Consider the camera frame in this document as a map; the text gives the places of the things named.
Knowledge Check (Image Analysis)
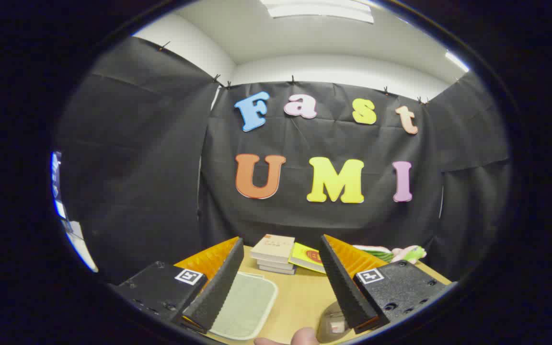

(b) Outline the brown fuzzy shoe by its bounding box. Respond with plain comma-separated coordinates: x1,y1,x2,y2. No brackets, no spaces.
317,301,353,343

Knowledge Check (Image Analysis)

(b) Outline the large ceiling light panel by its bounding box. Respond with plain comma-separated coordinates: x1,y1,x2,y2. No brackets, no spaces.
259,0,375,23

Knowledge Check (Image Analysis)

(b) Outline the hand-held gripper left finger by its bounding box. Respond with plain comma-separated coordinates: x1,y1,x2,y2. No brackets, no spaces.
108,236,244,335

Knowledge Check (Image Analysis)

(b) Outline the grey book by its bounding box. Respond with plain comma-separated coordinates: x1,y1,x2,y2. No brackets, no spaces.
256,259,296,270
258,264,297,276

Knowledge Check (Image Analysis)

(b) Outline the green storage box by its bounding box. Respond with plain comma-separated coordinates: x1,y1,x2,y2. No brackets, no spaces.
209,272,279,341

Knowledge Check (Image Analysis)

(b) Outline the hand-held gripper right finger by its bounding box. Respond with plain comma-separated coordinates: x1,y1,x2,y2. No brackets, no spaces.
318,234,451,334

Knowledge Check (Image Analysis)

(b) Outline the yellow book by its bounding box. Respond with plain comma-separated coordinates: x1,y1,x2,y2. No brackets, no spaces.
288,242,327,274

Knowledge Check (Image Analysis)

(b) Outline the black backdrop cloth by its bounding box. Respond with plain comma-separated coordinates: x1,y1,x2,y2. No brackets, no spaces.
56,36,511,283

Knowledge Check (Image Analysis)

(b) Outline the beige book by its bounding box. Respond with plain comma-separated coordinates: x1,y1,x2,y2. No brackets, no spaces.
250,234,296,264

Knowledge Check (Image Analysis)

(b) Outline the small ceiling light panel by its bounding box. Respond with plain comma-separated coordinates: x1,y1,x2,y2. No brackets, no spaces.
445,50,470,72

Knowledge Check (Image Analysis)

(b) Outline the watermelon plush toy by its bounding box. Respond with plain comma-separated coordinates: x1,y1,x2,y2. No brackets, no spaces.
353,245,396,264

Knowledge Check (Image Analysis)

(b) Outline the pink and green plush toy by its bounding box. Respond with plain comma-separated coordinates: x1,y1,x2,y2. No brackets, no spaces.
391,245,427,265

